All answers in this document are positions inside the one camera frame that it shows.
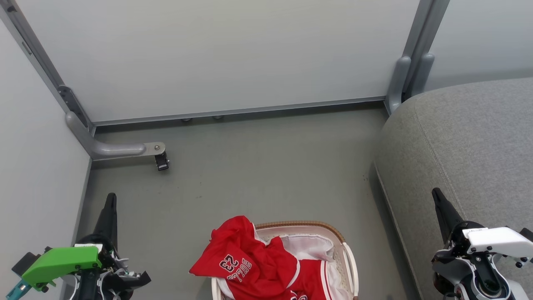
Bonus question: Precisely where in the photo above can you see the grey partition corner post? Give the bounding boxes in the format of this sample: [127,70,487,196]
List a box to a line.
[0,0,94,130]

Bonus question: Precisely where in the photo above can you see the red shorts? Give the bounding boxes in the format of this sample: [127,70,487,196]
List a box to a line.
[287,259,334,300]

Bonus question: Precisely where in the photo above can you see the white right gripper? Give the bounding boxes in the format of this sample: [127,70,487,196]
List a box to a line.
[431,187,533,269]

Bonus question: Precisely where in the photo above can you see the white laundry basket brown rim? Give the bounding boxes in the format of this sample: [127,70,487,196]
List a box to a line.
[211,220,359,300]

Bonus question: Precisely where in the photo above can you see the red basketball jersey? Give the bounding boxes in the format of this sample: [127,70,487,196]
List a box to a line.
[189,215,300,300]

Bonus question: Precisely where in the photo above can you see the white basket liner cloth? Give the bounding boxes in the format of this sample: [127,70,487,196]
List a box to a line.
[217,233,354,300]

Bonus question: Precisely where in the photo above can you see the grey double partition post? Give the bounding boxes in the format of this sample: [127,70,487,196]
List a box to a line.
[384,0,450,115]

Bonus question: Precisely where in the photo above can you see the grey fabric sofa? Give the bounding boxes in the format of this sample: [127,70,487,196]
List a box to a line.
[374,77,533,300]

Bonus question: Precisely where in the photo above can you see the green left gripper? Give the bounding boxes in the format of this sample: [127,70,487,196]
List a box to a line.
[21,192,151,300]

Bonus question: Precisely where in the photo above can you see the grey partition support foot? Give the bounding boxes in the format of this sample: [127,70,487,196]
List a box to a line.
[65,112,166,161]

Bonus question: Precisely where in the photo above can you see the grey partition bottom rail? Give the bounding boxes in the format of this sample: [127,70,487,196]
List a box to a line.
[92,97,386,127]

